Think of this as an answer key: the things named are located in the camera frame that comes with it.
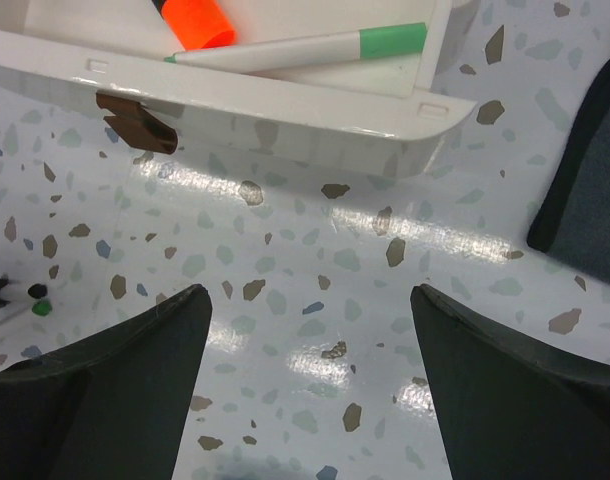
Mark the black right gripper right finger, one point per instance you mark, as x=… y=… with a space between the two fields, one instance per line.
x=508 y=405

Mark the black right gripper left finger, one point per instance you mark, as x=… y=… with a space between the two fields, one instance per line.
x=110 y=406

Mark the black cap white marker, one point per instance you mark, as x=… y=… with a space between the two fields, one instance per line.
x=17 y=297

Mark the dark green cap marker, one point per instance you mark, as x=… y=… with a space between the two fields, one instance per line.
x=30 y=310

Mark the cream drawer organizer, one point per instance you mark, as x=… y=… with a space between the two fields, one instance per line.
x=111 y=60

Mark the green cap white marker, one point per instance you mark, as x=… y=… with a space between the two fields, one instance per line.
x=364 y=44

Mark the orange black highlighter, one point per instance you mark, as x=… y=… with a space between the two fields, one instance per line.
x=197 y=24

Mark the grey pencil pouch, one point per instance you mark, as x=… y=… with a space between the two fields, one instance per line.
x=572 y=225

